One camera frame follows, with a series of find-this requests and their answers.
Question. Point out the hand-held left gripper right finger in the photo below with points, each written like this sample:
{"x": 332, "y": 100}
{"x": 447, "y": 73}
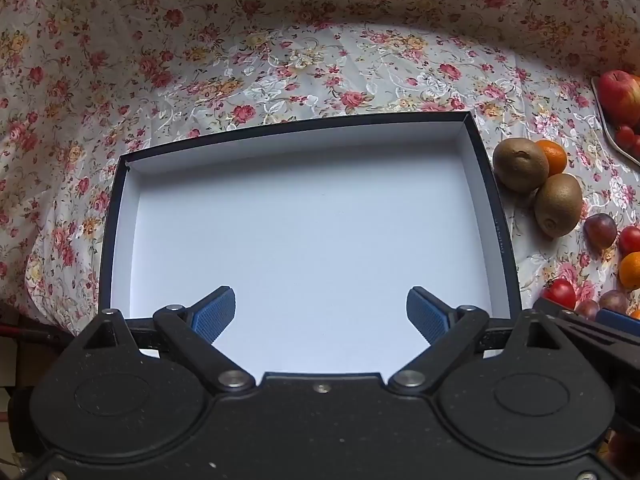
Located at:
{"x": 425, "y": 317}

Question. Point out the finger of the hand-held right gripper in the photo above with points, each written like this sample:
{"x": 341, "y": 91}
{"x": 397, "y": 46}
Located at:
{"x": 620, "y": 317}
{"x": 580, "y": 326}

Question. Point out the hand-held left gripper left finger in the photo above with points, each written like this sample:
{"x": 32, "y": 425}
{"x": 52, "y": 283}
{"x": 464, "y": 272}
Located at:
{"x": 215, "y": 312}

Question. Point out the red cherry tomato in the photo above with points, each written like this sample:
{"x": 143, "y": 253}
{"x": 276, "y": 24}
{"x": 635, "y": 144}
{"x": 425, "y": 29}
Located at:
{"x": 561, "y": 292}
{"x": 625, "y": 136}
{"x": 636, "y": 147}
{"x": 631, "y": 241}

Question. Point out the brown kiwi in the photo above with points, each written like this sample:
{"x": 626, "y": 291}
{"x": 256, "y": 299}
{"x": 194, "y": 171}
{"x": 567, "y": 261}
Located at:
{"x": 557, "y": 205}
{"x": 517, "y": 165}

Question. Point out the black cardboard box white inside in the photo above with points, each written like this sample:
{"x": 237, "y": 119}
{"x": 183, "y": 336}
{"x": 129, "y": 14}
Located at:
{"x": 300, "y": 220}

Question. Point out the pale green plate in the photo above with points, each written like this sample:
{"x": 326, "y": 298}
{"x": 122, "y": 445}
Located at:
{"x": 607, "y": 130}

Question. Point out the red apple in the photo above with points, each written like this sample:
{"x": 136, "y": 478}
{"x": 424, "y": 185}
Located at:
{"x": 620, "y": 97}

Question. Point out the floral tablecloth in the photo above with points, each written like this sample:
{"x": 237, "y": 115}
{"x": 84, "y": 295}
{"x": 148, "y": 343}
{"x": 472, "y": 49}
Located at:
{"x": 300, "y": 60}

